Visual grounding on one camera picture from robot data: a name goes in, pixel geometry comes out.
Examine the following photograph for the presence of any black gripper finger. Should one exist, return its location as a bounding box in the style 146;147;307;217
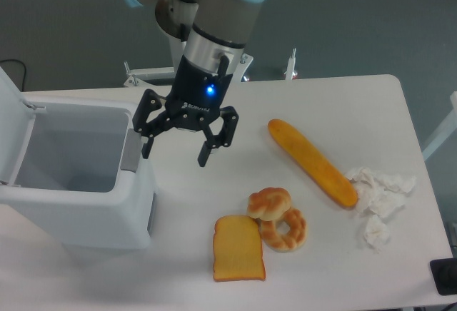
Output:
133;89;177;159
197;106;238;167

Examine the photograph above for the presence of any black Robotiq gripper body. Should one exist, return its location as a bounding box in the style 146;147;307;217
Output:
165;55;233;131

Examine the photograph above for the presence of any white push-lid trash can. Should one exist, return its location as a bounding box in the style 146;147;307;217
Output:
1;73;157;250

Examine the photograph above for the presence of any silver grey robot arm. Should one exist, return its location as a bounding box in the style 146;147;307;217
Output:
126;0;265;165

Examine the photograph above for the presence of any braided round bread bun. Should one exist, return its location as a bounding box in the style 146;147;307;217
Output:
246;187;291;221

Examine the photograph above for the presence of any long orange baguette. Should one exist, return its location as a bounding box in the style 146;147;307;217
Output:
267;119;358;208

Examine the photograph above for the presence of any orange toast slice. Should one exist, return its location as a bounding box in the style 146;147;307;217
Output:
213;215;266;282

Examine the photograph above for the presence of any large crumpled white tissue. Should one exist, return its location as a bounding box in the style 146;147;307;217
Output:
345;167;417;219

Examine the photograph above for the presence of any small crumpled white tissue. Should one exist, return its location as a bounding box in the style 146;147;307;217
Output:
363;215;390;252

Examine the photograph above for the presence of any black device at table edge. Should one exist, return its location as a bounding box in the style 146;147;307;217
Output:
429;258;456;295

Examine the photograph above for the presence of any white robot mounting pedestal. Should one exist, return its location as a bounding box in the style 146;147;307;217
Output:
124;31;253;87

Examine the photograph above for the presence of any white clamp bracket with red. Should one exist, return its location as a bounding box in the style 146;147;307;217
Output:
283;48;298;80

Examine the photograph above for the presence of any black cable on floor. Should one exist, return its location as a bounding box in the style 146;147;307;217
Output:
0;58;28;93

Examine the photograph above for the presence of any braided bread ring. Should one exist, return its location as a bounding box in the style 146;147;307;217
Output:
259;207;308;254

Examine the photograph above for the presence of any white frame leg right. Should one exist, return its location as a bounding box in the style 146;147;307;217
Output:
422;91;456;161

